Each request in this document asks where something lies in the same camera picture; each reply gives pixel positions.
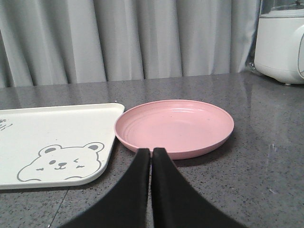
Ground pink round plate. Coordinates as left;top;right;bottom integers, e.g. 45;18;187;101
114;100;235;160

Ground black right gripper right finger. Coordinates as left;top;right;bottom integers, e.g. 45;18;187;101
152;148;242;228

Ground white pleated curtain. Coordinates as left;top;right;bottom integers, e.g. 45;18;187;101
0;0;260;88

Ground white blender appliance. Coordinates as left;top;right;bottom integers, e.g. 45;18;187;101
249;0;304;85

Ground white bear-print serving tray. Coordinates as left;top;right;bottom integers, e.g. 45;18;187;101
0;103;124;190

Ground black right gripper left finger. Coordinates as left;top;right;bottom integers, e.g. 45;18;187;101
62;149;151;228

